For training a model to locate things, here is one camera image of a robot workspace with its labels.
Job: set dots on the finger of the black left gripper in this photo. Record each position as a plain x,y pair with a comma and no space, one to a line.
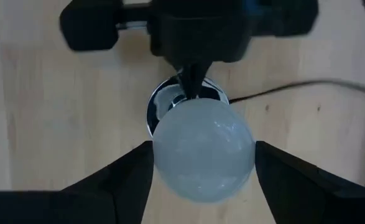
186,77
199,76

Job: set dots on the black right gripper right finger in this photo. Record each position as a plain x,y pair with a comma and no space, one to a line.
309,199

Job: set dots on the chrome lamp socket base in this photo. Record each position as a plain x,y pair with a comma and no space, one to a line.
214,91

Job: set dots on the white lightbulb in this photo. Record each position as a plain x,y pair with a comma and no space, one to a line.
204,149

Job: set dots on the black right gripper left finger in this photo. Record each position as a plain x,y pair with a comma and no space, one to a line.
107,199

